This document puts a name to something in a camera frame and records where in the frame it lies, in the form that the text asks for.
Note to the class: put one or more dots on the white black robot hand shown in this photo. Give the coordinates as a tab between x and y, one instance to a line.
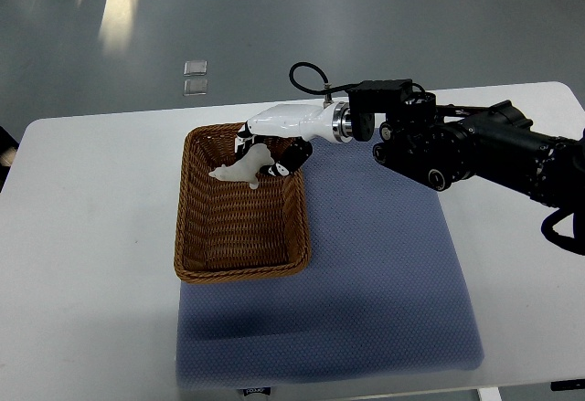
301	123

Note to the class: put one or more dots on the white bear figurine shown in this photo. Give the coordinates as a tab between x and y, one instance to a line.
246	168

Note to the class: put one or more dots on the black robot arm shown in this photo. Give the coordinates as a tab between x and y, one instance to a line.
438	145

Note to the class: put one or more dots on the brown wicker basket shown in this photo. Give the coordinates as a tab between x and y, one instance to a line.
226	231

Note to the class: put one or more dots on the lower floor plate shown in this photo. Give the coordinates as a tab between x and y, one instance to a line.
194	87

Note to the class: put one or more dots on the floor plate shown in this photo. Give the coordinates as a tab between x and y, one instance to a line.
194	87
195	68

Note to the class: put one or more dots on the upper floor plate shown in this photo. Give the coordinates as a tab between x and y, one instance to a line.
195	68

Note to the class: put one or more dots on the blue textured mat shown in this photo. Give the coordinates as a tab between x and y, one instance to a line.
383	293

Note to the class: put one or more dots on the dark object at left edge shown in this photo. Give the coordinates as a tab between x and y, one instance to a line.
8	149

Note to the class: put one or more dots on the black table control panel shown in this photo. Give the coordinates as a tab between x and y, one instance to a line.
567	385

